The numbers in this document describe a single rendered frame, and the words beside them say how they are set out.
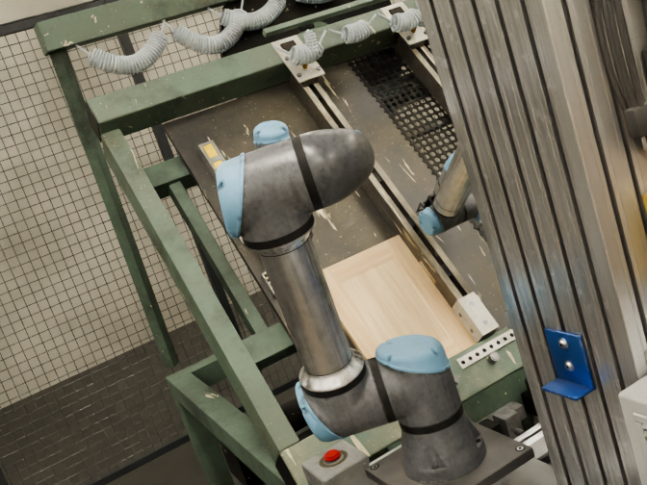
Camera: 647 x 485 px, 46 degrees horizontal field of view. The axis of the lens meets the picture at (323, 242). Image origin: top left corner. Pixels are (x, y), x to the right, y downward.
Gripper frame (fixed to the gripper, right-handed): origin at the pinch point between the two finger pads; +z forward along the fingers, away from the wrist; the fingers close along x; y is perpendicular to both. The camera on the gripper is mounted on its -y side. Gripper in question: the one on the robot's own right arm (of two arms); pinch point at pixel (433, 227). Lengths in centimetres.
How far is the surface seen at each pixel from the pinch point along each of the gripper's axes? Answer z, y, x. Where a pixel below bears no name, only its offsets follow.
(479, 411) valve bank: 1, 23, 54
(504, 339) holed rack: -3.3, 5.2, 41.0
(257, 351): 5, 67, 9
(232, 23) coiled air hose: 9, 12, -111
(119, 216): 52, 74, -77
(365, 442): -4, 56, 46
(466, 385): -3, 23, 47
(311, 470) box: -21, 76, 48
